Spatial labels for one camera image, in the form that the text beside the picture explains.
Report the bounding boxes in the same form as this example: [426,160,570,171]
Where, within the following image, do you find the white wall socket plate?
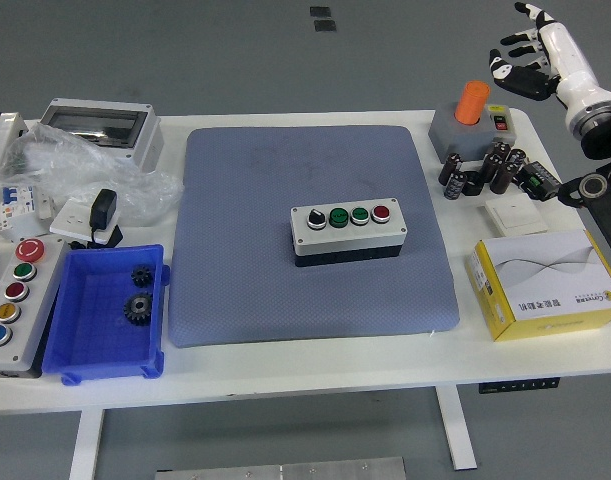
[49,197,121,246]

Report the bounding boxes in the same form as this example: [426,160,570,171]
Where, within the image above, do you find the black power adapter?
[88,188,119,232]

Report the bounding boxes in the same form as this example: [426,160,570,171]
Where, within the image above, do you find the clear plastic bag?
[0,122,186,226]

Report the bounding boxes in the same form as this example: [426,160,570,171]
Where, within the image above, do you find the white table leg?
[67,408,106,480]
[432,384,479,471]

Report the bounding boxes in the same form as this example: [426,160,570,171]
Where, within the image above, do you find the black table control panel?
[478,378,561,395]

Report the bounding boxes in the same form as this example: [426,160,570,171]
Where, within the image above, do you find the grey switch box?
[428,102,517,162]

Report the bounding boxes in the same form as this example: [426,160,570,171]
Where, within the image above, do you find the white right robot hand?
[488,2,611,113]

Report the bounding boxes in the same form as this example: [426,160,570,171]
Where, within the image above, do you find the black ring clamp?
[462,170,484,197]

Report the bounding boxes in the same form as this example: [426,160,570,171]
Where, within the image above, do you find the blue-grey padded mat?
[167,124,461,349]

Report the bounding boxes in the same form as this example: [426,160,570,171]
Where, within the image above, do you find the grey five-button control box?
[0,237,71,380]

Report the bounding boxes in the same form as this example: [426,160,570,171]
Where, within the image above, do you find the orange cylinder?
[454,80,491,127]

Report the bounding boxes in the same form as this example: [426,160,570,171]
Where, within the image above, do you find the black adapter cord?
[69,224,125,250]

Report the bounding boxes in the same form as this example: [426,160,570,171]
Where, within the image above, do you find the yellow and white carton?
[464,229,611,343]

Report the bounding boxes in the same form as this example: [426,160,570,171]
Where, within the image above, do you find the black module with green terminal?
[515,159,564,202]

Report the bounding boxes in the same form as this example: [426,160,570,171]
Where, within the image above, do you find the white circuit breaker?
[0,182,41,234]

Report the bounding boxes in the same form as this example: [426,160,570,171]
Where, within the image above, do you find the small black gear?
[130,264,154,289]

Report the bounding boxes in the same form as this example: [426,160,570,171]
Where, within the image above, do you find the grey four-button control box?
[290,198,407,269]

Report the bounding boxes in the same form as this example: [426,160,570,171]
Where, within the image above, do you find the white plastic enclosure box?
[0,112,31,201]

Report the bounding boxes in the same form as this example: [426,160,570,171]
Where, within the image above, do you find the white wall switch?
[483,193,549,236]

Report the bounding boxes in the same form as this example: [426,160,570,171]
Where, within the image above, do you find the blue plastic bin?
[41,243,171,386]

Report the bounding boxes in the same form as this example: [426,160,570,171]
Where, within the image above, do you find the large black gear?
[122,291,155,327]

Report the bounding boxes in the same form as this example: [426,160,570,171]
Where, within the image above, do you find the grey enclosure with clear lid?
[38,97,165,174]

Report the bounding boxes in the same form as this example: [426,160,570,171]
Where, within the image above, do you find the grey metal plate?
[154,456,406,480]

